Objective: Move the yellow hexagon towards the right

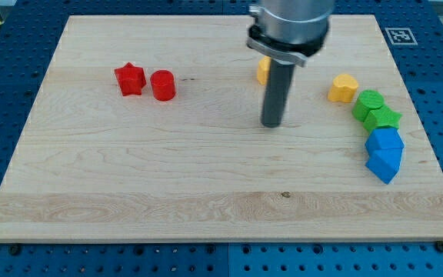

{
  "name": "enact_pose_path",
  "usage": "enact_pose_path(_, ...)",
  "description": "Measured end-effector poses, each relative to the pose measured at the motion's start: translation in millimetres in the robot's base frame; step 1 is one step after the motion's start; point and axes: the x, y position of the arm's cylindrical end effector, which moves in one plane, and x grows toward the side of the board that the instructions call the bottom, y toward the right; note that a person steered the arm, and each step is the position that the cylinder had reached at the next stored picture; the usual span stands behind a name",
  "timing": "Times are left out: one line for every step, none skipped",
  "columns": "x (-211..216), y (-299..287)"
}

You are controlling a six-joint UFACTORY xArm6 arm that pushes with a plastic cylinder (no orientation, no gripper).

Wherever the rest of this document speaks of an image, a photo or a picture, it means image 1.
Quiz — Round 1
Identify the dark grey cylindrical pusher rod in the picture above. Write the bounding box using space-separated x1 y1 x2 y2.
261 59 295 128

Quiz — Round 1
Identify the yellow hexagon block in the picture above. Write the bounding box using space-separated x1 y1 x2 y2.
256 56 271 85

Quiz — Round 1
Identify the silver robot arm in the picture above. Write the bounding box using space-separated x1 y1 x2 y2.
246 0 335 128

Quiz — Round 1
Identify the yellow heart block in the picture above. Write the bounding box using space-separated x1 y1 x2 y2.
328 74 359 103

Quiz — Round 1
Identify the green cylinder block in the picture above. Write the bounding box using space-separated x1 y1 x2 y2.
351 90 385 122

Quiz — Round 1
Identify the green star block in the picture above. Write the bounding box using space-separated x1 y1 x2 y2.
363 105 402 133

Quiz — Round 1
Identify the red cylinder block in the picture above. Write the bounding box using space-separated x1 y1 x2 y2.
150 70 176 101

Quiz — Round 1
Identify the blue pentagon block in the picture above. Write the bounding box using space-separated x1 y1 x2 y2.
365 128 405 155

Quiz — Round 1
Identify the white fiducial marker tag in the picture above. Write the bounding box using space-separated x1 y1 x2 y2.
385 27 418 45

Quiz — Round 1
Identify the blue triangular block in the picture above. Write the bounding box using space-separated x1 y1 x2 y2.
365 149 402 184

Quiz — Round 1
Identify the light wooden board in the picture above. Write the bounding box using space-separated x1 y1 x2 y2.
0 15 443 243

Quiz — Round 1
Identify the red star block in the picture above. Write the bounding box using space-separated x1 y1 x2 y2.
114 62 146 96

